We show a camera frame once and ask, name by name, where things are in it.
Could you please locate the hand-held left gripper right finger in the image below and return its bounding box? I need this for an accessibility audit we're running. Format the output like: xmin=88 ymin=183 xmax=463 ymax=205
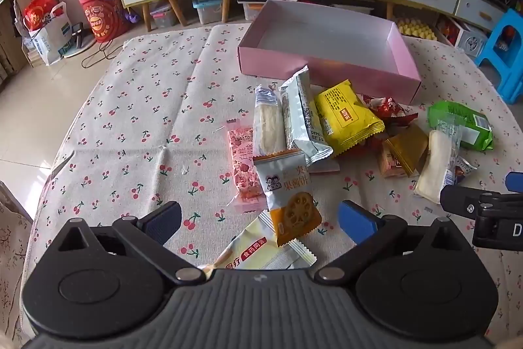
xmin=314 ymin=200 xmax=468 ymax=285

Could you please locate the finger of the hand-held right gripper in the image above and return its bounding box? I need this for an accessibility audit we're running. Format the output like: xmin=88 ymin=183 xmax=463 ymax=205
xmin=505 ymin=171 xmax=523 ymax=193
xmin=441 ymin=184 xmax=523 ymax=217

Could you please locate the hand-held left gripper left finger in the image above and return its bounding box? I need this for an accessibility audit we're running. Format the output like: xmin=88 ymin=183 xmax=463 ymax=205
xmin=55 ymin=201 xmax=207 ymax=286

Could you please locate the small silver chocolate packet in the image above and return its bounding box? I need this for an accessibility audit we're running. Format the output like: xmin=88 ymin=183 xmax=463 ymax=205
xmin=447 ymin=155 xmax=479 ymax=186

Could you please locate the clear rice cracker packet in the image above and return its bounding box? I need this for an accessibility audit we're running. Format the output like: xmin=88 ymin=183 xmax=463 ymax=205
xmin=252 ymin=85 xmax=287 ymax=157
xmin=413 ymin=120 xmax=464 ymax=204

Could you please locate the gold snack packet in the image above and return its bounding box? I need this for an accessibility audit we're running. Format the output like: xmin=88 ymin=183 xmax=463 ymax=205
xmin=382 ymin=123 xmax=430 ymax=178

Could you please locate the white orange cookie packet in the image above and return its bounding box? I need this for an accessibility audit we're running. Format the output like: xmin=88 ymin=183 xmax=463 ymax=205
xmin=252 ymin=148 xmax=323 ymax=247

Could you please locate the green snack packet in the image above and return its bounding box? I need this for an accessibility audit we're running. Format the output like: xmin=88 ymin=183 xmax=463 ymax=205
xmin=427 ymin=100 xmax=494 ymax=152

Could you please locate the pink nougat packet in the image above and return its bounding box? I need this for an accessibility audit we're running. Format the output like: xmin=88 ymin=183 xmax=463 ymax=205
xmin=226 ymin=120 xmax=264 ymax=213

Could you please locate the pale yellow snack packet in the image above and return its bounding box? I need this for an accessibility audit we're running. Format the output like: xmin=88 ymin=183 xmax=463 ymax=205
xmin=202 ymin=210 xmax=317 ymax=278

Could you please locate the red crinkled candy wrapper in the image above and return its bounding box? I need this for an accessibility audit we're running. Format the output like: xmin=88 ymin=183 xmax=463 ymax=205
xmin=362 ymin=95 xmax=418 ymax=129

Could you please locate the large silver biscuit packet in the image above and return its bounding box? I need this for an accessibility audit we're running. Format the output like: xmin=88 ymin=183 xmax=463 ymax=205
xmin=279 ymin=65 xmax=333 ymax=174

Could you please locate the pink cardboard box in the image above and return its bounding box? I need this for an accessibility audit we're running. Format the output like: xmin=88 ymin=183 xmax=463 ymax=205
xmin=238 ymin=0 xmax=421 ymax=104

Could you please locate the cherry print tablecloth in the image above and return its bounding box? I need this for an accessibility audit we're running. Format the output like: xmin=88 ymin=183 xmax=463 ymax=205
xmin=20 ymin=24 xmax=523 ymax=337

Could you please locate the blue plastic stool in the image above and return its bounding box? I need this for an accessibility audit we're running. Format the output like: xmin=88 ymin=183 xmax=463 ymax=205
xmin=476 ymin=9 xmax=523 ymax=102

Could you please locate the white printed crate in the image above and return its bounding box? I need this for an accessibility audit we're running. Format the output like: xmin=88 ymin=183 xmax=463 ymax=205
xmin=455 ymin=26 xmax=489 ymax=59

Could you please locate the beige printed cloth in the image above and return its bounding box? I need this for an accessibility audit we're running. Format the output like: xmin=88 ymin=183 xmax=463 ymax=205
xmin=0 ymin=181 xmax=35 ymax=347

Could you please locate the yellow egg tray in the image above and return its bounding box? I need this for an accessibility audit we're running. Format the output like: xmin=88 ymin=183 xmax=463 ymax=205
xmin=396 ymin=17 xmax=437 ymax=41

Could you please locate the clear storage bin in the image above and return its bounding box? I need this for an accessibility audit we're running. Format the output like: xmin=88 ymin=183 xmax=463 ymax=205
xmin=149 ymin=1 xmax=178 ymax=28

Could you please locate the clear bin with blue lid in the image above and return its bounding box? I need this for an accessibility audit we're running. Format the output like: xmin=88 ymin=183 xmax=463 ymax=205
xmin=192 ymin=0 xmax=223 ymax=25

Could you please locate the red mascot bag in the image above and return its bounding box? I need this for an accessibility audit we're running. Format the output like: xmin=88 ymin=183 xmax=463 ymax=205
xmin=78 ymin=0 xmax=131 ymax=43

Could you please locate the white shopping bag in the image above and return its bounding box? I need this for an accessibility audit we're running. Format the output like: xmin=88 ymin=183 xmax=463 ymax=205
xmin=28 ymin=1 xmax=74 ymax=65

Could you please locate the white storage bin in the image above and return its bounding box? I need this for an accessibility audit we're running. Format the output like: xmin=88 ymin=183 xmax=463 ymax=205
xmin=238 ymin=0 xmax=266 ymax=22

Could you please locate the red gift bag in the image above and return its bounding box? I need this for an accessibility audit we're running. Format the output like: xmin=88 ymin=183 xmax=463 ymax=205
xmin=22 ymin=0 xmax=58 ymax=33

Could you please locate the black floor cable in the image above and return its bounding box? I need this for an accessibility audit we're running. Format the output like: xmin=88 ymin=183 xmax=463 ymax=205
xmin=81 ymin=38 xmax=123 ymax=68

